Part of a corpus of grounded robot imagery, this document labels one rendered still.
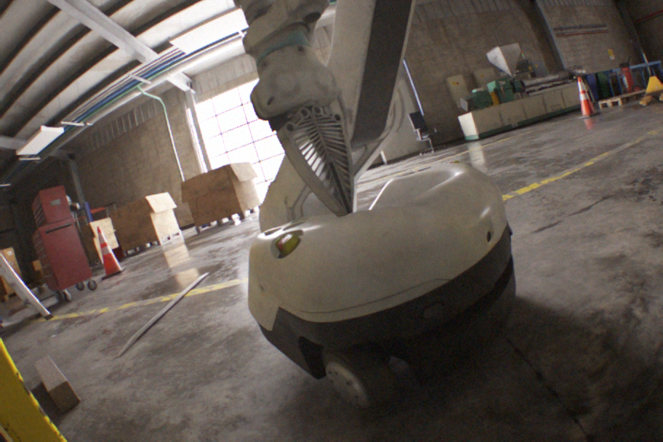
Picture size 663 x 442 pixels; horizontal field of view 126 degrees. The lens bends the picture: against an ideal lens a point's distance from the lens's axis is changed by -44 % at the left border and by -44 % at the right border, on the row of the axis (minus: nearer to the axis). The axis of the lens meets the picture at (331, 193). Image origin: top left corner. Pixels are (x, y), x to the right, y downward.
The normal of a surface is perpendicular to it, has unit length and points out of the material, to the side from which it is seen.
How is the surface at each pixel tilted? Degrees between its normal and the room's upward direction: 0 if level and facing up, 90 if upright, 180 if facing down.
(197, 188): 75
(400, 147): 90
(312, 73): 87
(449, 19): 90
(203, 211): 90
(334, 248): 47
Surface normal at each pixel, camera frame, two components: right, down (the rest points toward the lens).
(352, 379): -0.22, -0.49
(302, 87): 0.56, -0.07
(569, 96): -0.04, 0.11
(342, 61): -0.78, 0.30
